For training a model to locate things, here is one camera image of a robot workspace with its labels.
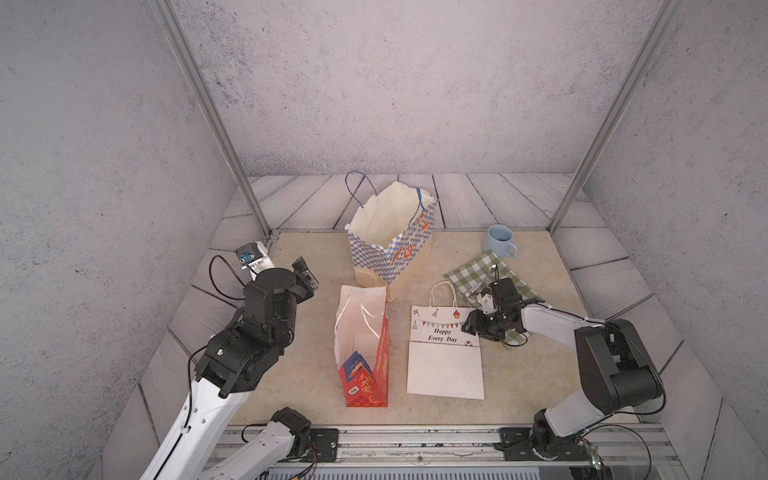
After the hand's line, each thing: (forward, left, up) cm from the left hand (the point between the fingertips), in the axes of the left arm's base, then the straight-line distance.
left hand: (297, 265), depth 63 cm
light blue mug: (+34, -59, -30) cm, 74 cm away
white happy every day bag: (-6, -34, -36) cm, 50 cm away
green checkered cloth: (+22, -48, -36) cm, 64 cm away
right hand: (+2, -44, -35) cm, 56 cm away
